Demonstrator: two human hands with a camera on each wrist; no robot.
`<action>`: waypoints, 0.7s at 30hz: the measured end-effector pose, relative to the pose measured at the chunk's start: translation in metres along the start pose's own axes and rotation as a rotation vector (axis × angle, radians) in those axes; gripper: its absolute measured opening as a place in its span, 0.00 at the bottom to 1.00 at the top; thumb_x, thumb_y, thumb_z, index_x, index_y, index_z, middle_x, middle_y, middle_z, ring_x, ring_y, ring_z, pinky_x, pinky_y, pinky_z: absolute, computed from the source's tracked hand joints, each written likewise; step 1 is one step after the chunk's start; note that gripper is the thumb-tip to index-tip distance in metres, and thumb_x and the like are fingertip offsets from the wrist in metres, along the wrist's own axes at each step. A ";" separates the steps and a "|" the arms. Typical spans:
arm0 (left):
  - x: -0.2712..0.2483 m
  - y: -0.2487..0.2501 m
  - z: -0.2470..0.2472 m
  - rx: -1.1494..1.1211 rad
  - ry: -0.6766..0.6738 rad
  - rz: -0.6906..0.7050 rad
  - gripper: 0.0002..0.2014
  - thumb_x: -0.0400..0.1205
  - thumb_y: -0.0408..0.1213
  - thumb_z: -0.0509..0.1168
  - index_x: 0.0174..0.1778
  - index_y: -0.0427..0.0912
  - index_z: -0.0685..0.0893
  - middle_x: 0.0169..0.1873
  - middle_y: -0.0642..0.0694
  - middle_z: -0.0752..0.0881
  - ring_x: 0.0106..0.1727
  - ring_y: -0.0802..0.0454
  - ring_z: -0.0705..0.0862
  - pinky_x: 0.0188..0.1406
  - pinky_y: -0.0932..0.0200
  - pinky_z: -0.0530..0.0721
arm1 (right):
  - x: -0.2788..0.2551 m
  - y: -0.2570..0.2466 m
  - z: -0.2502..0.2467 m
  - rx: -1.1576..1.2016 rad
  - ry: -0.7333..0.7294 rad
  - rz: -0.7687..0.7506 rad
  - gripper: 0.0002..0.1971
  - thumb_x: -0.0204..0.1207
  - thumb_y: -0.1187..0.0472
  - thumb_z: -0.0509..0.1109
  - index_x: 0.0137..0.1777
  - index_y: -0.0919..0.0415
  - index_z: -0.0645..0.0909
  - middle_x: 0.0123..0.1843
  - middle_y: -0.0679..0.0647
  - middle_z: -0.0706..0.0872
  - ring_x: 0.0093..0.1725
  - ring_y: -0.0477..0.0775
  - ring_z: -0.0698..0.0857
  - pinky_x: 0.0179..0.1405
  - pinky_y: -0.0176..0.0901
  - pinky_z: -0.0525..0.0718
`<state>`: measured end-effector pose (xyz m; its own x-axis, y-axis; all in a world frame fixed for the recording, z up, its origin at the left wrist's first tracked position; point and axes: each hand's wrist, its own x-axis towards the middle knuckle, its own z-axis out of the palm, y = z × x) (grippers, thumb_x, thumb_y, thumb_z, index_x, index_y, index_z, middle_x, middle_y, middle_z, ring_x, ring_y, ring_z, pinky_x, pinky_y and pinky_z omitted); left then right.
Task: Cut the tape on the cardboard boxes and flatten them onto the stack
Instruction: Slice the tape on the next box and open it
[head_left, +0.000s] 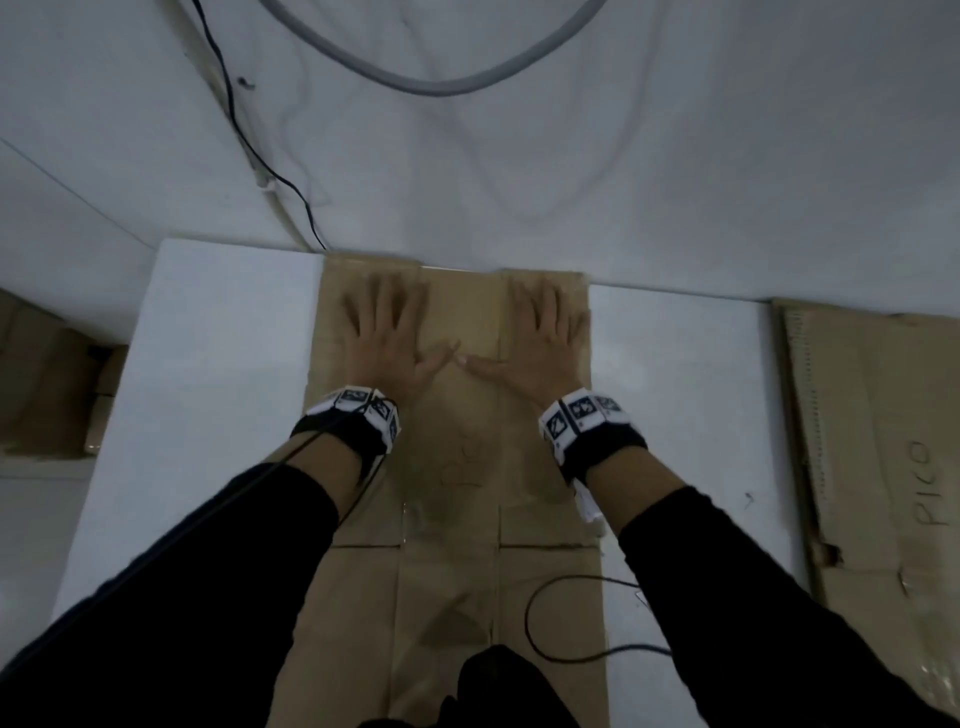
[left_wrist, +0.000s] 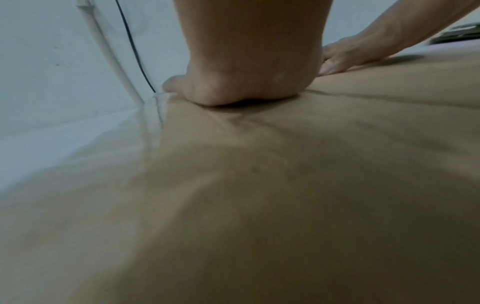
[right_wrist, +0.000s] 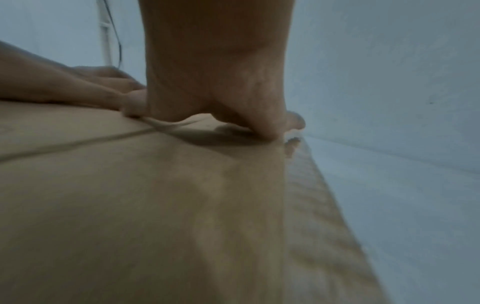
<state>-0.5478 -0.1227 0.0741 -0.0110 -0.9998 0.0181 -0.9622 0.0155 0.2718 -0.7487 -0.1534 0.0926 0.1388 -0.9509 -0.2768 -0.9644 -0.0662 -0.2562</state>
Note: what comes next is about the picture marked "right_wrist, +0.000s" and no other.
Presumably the white table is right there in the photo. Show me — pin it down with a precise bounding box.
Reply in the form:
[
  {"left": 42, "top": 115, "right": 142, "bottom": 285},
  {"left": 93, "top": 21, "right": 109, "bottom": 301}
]
[{"left": 299, "top": 136, "right": 480, "bottom": 304}]

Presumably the white wall cable conduit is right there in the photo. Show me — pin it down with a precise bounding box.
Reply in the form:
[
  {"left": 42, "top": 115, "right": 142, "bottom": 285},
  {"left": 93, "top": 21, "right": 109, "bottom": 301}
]
[{"left": 97, "top": 0, "right": 114, "bottom": 68}]

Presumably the person's right hand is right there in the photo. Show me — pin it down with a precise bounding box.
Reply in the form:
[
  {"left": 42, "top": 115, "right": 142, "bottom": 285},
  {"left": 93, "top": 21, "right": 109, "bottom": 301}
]
[{"left": 138, "top": 0, "right": 307, "bottom": 140}]

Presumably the small low cardboard box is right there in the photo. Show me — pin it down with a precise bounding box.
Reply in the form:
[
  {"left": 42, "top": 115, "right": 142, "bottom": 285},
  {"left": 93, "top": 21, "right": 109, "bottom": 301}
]
[{"left": 0, "top": 98, "right": 391, "bottom": 304}]

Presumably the thin black wall cable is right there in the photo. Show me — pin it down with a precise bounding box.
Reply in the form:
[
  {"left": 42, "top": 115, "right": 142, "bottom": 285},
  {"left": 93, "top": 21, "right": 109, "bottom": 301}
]
[{"left": 104, "top": 0, "right": 123, "bottom": 71}]

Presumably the person's left hand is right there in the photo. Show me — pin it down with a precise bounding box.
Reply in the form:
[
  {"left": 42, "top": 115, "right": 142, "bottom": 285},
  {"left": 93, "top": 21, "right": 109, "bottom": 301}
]
[{"left": 0, "top": 41, "right": 149, "bottom": 118}]

